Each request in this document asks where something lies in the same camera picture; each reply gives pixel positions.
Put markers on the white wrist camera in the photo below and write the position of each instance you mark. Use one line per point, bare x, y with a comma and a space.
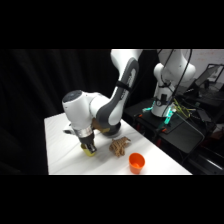
68, 130

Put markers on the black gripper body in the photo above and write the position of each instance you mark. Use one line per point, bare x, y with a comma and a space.
87, 140

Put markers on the striped tiger plush toy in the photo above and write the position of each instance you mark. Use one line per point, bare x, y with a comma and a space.
118, 146

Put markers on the dark laptop screen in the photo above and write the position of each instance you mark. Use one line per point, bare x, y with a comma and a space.
208, 76

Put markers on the green status light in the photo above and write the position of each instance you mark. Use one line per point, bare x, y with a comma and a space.
168, 119

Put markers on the black robot stand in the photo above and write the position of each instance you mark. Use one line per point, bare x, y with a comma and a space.
176, 130

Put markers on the tan connector on wrist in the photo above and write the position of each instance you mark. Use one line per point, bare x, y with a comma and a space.
97, 124

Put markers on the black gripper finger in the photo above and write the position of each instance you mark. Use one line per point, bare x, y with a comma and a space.
83, 146
91, 148

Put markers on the orange plastic cup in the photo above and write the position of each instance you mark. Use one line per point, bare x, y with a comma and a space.
136, 163

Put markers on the yellow plastic cup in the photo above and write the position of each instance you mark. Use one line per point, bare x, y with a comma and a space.
88, 153

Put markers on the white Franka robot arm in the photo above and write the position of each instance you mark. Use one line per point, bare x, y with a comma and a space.
80, 108

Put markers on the white whiteboard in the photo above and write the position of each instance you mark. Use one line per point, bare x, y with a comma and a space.
210, 57

